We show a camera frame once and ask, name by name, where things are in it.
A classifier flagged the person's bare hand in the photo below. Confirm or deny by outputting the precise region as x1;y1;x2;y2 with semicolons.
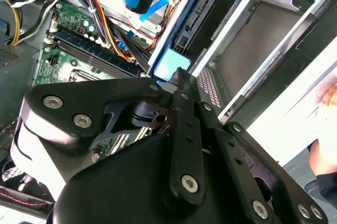
309;139;337;177
319;82;337;112

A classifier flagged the hard disk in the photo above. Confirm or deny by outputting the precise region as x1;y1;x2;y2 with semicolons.
147;0;250;82

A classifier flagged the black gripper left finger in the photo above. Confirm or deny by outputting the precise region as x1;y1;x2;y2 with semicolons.
10;67;208;207

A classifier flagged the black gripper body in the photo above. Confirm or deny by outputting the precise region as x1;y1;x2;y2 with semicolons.
51;133;264;224

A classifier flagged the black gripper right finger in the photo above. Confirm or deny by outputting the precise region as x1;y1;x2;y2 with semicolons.
184;70;329;224

